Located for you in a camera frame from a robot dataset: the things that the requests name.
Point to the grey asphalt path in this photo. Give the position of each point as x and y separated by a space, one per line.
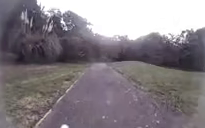
101 100

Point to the wood of dark trees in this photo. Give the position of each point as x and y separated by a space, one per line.
73 43

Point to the pale concrete kerb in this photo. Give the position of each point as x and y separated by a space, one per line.
58 100

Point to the green grass slope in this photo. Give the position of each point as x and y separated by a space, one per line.
166 83

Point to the robot's own part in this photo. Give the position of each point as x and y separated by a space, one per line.
64 126

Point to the grass verge with dry patches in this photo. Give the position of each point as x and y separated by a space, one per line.
33 90

